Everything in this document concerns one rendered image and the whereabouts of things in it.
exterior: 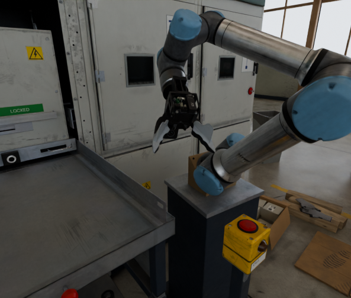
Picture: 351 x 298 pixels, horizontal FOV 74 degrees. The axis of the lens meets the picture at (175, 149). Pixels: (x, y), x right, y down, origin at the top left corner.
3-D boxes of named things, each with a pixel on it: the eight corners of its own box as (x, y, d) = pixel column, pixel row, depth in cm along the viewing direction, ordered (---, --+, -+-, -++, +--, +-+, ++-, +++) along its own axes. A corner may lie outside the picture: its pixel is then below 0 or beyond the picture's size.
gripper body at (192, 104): (171, 109, 54) (164, 74, 60) (164, 132, 60) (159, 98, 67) (202, 110, 56) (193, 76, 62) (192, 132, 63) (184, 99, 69)
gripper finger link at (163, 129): (145, 134, 50) (166, 109, 56) (142, 149, 55) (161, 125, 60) (158, 141, 50) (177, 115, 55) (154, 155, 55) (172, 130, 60)
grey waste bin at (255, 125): (284, 162, 314) (293, 115, 292) (261, 165, 304) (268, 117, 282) (268, 153, 346) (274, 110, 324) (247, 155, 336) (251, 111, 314)
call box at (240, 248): (266, 259, 60) (271, 227, 56) (248, 277, 55) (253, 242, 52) (239, 242, 66) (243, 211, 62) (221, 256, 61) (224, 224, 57)
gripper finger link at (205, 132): (221, 142, 54) (193, 116, 56) (212, 155, 59) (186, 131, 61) (229, 136, 55) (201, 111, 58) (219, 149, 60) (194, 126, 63)
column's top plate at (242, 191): (215, 168, 128) (215, 164, 127) (264, 194, 102) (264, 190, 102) (164, 182, 112) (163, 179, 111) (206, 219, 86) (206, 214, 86)
